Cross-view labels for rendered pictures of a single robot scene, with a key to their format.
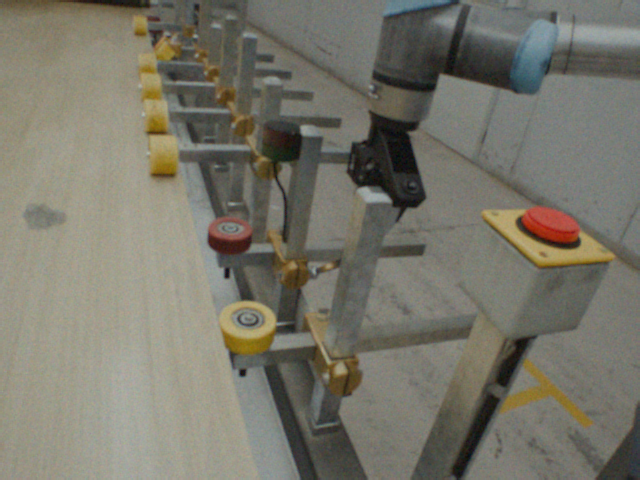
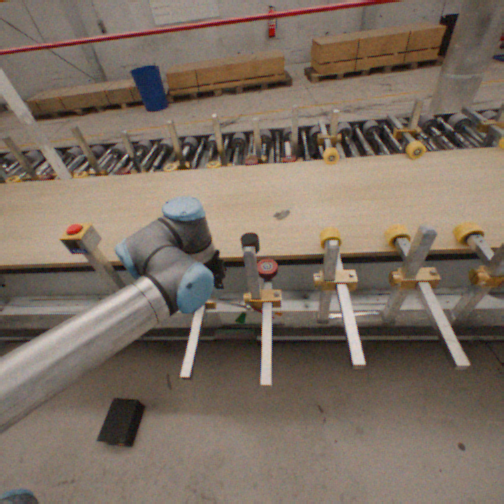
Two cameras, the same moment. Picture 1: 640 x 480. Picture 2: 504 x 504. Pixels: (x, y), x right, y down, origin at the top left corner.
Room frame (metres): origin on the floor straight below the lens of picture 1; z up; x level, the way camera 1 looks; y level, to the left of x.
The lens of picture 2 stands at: (1.13, -0.44, 1.69)
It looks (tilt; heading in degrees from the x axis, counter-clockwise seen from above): 45 degrees down; 123
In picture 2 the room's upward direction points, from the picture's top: 9 degrees counter-clockwise
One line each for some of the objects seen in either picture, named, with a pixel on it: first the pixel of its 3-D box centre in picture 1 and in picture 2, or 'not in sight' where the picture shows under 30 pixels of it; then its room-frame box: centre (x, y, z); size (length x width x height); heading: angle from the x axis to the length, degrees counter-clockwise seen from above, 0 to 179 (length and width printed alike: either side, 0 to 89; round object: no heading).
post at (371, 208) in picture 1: (340, 339); not in sight; (0.57, -0.06, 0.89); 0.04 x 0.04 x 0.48; 24
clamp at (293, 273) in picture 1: (285, 258); (263, 298); (0.82, 0.06, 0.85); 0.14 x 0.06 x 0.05; 24
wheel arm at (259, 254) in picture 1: (326, 251); (267, 320); (0.87, -0.02, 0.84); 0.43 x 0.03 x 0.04; 114
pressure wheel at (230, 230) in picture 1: (228, 252); (268, 274); (0.79, 0.16, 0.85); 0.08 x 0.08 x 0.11
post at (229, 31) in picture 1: (224, 99); (485, 280); (1.48, 0.35, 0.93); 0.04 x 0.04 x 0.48; 24
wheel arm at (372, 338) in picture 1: (366, 340); (199, 316); (0.63, -0.10, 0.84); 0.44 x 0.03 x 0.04; 114
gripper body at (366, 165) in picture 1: (384, 152); (207, 268); (0.73, -0.07, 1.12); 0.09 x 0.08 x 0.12; 24
